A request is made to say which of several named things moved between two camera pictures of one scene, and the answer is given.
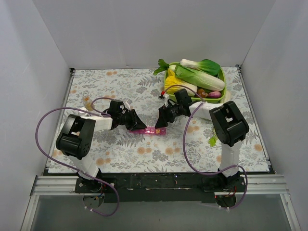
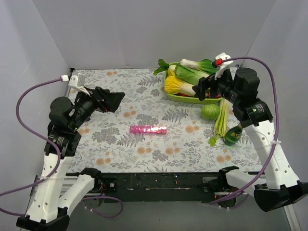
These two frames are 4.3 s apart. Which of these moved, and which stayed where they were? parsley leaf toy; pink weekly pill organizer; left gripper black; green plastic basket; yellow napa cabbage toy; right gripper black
Moved: right gripper black; left gripper black
Stayed: green plastic basket; pink weekly pill organizer; parsley leaf toy; yellow napa cabbage toy
